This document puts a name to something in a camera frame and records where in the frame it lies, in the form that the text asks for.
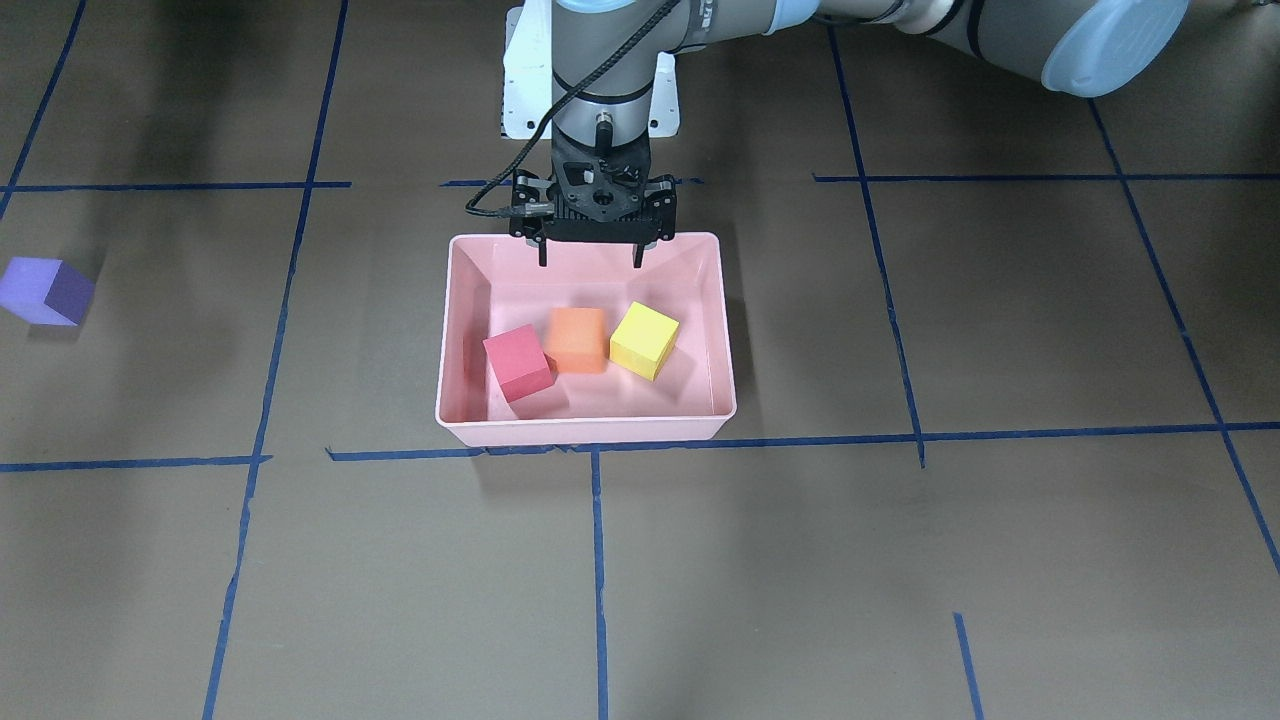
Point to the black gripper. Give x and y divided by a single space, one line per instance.
662 205

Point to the orange foam cube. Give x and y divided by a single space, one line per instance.
575 341

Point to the yellow foam cube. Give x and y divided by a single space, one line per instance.
643 340

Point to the purple foam cube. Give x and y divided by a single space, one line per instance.
45 291

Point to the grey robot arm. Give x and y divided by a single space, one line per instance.
602 73

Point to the pink plastic bin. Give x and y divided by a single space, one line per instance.
495 284

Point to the red foam cube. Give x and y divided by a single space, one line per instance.
519 364

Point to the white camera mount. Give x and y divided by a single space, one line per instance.
528 83

